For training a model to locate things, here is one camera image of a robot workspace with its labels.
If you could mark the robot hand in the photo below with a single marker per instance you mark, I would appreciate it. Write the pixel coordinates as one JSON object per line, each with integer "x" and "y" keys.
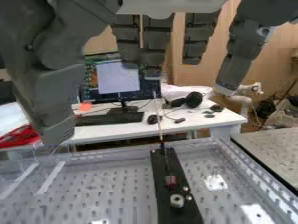
{"x": 48, "y": 66}

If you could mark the larger silver nut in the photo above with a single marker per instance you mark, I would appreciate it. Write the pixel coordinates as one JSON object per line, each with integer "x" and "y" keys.
{"x": 177, "y": 201}

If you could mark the orange sticky note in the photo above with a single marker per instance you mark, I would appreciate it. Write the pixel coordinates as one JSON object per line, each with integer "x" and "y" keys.
{"x": 85, "y": 106}

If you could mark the computer monitor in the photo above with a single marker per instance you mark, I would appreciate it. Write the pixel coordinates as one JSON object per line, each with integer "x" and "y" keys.
{"x": 117, "y": 81}

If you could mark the black keyboard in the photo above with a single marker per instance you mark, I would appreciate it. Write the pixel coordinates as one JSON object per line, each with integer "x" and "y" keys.
{"x": 111, "y": 118}

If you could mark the red tray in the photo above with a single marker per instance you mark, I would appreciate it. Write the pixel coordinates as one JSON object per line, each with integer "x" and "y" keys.
{"x": 18, "y": 137}

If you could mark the black computer mouse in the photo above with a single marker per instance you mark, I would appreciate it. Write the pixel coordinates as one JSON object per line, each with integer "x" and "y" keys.
{"x": 153, "y": 119}

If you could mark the thin stick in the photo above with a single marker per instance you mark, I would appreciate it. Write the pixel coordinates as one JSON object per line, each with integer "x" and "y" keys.
{"x": 159, "y": 126}

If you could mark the black headphones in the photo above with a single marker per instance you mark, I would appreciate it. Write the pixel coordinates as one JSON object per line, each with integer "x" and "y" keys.
{"x": 193, "y": 99}

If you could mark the white desk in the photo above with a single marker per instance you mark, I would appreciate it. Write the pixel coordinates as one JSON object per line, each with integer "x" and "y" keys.
{"x": 194, "y": 125}

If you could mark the clear box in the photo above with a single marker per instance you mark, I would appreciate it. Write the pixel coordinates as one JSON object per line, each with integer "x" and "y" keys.
{"x": 111, "y": 186}

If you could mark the small white jointed device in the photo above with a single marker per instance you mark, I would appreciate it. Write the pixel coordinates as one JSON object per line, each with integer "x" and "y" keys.
{"x": 248, "y": 95}

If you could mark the black plate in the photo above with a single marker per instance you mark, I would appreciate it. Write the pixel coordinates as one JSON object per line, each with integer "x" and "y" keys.
{"x": 177, "y": 216}

